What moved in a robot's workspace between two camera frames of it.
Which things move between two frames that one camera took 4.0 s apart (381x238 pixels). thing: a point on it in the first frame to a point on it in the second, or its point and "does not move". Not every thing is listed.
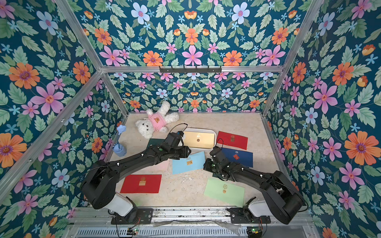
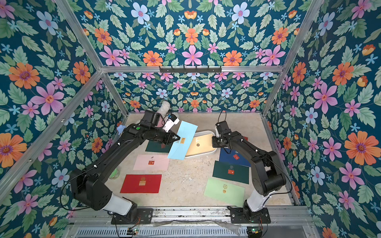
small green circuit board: (254, 232) does not move
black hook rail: (190, 70) does not move
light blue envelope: (194, 162) to (179, 149)
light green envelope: (224, 191) does not move
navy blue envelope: (244, 158) does not move
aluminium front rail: (88, 215) does not move
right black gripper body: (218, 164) to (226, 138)
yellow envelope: (199, 140) does not move
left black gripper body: (178, 152) to (159, 135)
